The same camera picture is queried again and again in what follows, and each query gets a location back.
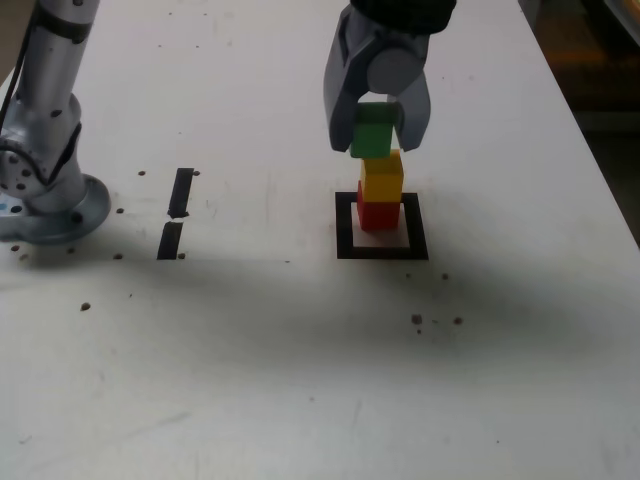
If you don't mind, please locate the red cube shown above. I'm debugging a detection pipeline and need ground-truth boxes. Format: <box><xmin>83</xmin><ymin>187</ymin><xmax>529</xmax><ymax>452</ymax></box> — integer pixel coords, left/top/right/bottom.
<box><xmin>356</xmin><ymin>180</ymin><xmax>401</xmax><ymax>232</ymax></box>

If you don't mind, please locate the yellow cube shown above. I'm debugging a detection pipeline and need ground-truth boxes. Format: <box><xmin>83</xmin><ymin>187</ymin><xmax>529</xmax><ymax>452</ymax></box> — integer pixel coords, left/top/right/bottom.
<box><xmin>359</xmin><ymin>152</ymin><xmax>405</xmax><ymax>204</ymax></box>

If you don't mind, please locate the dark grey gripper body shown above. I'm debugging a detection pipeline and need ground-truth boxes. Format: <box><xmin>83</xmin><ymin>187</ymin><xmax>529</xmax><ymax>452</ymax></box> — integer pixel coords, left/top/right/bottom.
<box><xmin>372</xmin><ymin>30</ymin><xmax>431</xmax><ymax>64</ymax></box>

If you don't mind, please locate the black tape square outline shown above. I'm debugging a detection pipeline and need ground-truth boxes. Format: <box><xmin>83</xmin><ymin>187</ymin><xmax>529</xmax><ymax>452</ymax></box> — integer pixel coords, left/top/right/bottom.
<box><xmin>334</xmin><ymin>191</ymin><xmax>430</xmax><ymax>261</ymax></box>

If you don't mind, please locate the green cube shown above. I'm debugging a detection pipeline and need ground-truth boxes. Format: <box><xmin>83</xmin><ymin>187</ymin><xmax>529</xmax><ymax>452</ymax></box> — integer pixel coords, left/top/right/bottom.
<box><xmin>349</xmin><ymin>102</ymin><xmax>399</xmax><ymax>160</ymax></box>

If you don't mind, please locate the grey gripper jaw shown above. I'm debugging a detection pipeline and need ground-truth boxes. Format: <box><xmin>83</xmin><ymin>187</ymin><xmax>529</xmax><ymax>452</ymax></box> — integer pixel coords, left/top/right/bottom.
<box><xmin>366</xmin><ymin>46</ymin><xmax>433</xmax><ymax>153</ymax></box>
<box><xmin>323</xmin><ymin>8</ymin><xmax>376</xmax><ymax>154</ymax></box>

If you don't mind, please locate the black tape strip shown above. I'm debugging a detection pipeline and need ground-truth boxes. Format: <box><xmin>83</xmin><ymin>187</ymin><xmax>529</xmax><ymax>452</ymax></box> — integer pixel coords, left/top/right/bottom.
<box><xmin>156</xmin><ymin>167</ymin><xmax>195</xmax><ymax>261</ymax></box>

